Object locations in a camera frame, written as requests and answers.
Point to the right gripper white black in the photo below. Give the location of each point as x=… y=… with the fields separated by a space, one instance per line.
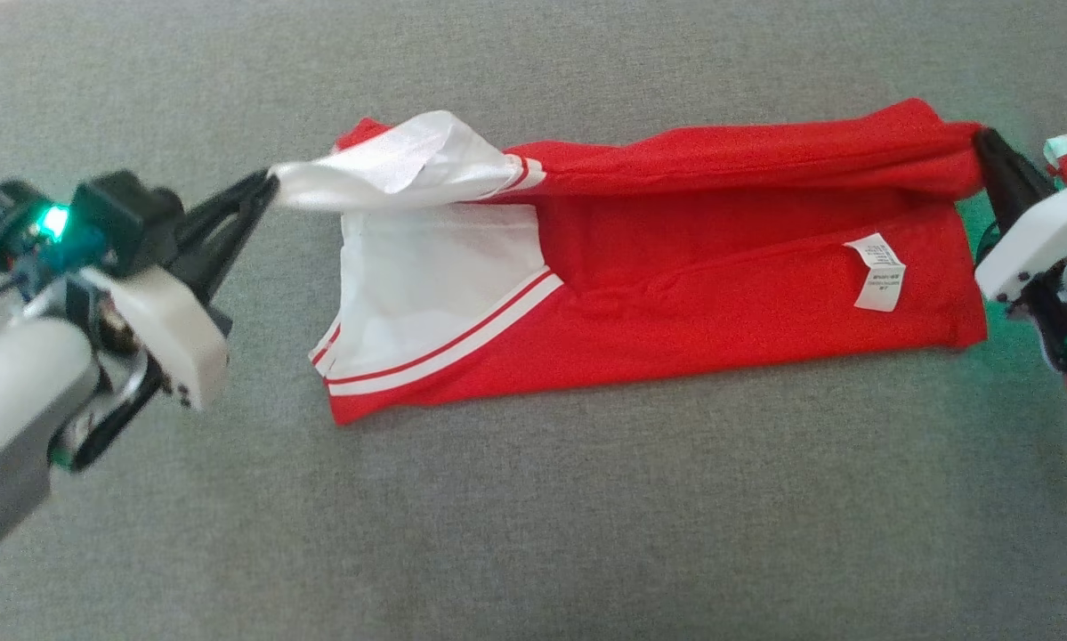
x=1040 y=236

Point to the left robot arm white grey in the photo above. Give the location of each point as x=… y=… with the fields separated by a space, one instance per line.
x=8 y=418

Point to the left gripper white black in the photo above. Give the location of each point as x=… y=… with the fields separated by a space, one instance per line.
x=168 y=329

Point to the red white sports jersey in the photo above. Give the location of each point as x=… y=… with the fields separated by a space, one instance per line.
x=693 y=267

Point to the left wrist camera green light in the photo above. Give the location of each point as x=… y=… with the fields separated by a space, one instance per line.
x=8 y=223

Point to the grey fabric sofa seat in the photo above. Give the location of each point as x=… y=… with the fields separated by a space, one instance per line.
x=533 y=534

